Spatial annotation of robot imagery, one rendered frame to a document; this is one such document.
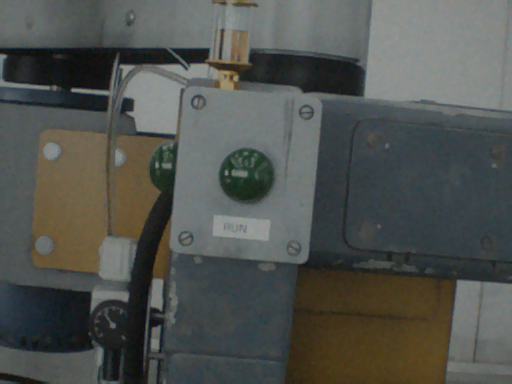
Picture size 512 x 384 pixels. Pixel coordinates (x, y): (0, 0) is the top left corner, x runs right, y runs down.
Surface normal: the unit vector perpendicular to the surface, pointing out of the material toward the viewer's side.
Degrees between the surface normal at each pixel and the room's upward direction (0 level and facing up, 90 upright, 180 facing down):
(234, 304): 90
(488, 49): 90
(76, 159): 90
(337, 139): 90
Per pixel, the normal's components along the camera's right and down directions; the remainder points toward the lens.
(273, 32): -0.54, 0.00
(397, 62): 0.05, 0.06
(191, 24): -0.74, -0.04
